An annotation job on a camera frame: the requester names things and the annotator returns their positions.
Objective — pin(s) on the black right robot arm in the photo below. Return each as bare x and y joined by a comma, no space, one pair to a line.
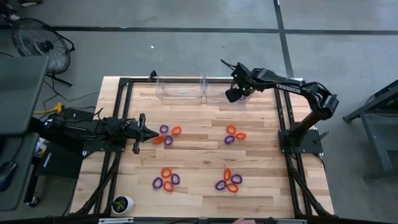
287,87

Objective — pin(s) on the grey desk top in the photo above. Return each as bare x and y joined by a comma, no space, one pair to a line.
18,93
21,199

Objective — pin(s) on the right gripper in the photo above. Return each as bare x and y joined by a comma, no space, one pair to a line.
242,81

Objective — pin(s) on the clear plastic bin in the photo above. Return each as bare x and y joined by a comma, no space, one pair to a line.
217,90
161,90

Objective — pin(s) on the black frame clamp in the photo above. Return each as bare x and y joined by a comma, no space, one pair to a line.
152,74

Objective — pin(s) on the black floor fan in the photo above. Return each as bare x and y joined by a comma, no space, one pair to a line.
46,46

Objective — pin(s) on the black computer case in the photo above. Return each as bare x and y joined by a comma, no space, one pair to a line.
60,161

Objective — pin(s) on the black leg with caster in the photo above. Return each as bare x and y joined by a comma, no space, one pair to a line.
31,189

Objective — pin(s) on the black metal cart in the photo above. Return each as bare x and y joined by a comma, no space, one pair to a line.
374,146

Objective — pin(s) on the silver metal bracket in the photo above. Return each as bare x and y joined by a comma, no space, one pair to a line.
289,221
115,221

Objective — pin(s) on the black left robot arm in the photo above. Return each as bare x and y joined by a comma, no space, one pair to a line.
77,128

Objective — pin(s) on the small plant in white pot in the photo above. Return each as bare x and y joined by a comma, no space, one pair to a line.
127,203

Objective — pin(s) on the black computer mouse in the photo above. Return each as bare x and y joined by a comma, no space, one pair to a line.
6,175

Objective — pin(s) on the person's shoe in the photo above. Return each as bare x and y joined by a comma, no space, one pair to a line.
9,17
31,3

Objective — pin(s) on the white blue container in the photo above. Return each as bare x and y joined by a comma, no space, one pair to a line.
40,149

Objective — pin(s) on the black desk beam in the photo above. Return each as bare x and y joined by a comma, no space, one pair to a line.
40,126

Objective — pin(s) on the black aluminium rig frame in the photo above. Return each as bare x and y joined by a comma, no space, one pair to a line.
140,80

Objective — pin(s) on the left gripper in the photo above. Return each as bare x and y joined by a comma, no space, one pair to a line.
133,130

